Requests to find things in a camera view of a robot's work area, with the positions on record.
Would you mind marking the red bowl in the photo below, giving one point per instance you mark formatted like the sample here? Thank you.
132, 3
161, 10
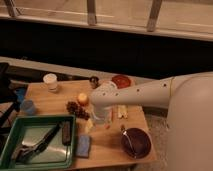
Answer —
121, 81

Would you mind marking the red chili pepper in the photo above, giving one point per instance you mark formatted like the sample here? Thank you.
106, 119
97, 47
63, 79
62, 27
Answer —
110, 120

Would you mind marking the yellow red apple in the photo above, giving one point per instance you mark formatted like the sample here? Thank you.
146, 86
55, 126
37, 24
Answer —
82, 99

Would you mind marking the blue sponge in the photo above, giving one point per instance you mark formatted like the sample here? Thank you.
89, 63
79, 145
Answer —
83, 146

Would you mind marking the metal spoon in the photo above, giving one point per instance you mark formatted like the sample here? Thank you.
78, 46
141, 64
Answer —
126, 140

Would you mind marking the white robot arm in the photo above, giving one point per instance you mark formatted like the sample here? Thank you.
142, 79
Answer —
189, 101

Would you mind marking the dark grape bunch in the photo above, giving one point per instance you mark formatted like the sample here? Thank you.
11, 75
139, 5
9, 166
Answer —
77, 110

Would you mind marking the green plastic tray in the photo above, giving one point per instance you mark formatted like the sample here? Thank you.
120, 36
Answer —
28, 130

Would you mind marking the dark purple bowl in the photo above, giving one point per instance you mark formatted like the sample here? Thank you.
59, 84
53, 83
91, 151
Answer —
140, 141

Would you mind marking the black chair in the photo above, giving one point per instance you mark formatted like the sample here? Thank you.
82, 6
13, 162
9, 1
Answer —
7, 95

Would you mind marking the black tongs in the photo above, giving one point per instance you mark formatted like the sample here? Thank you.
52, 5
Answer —
23, 153

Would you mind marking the white paper cup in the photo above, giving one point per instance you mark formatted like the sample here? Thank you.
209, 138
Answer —
50, 81

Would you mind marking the peeled banana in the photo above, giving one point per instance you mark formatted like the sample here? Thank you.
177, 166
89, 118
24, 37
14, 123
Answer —
122, 111

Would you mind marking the blue plastic cup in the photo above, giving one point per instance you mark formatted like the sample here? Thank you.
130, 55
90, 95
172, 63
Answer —
28, 107

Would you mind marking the dark brush block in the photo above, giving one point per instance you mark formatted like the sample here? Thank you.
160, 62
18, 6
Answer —
66, 133

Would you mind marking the small metal cup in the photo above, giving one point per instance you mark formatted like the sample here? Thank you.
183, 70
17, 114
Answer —
94, 82

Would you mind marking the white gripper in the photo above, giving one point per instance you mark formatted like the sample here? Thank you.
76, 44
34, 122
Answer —
98, 116

